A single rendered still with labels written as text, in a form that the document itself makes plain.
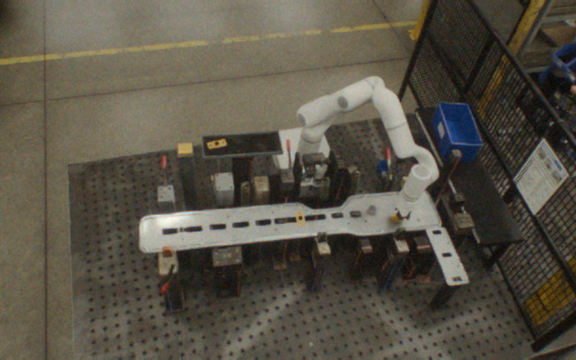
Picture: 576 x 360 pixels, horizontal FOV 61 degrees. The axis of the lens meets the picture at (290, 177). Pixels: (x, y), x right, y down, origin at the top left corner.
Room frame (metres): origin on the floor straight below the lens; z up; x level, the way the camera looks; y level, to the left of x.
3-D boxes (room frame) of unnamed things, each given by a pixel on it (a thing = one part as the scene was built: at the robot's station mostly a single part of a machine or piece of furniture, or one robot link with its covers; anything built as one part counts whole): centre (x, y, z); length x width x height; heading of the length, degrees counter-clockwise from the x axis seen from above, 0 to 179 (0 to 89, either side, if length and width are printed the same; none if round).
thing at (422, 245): (1.27, -0.65, 0.84); 0.11 x 0.10 x 0.28; 17
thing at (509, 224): (1.75, -0.87, 1.02); 0.90 x 0.22 x 0.03; 17
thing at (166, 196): (1.27, 0.54, 0.88); 0.11 x 0.10 x 0.36; 17
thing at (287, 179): (1.47, 0.01, 0.89); 0.13 x 0.11 x 0.38; 17
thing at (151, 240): (1.28, -0.06, 1.00); 1.38 x 0.22 x 0.02; 107
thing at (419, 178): (1.38, -0.54, 1.28); 0.09 x 0.08 x 0.13; 136
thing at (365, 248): (1.21, -0.39, 0.84); 0.11 x 0.08 x 0.29; 17
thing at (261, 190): (1.39, 0.12, 0.89); 0.13 x 0.11 x 0.38; 17
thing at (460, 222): (1.39, -0.82, 0.88); 0.08 x 0.08 x 0.36; 17
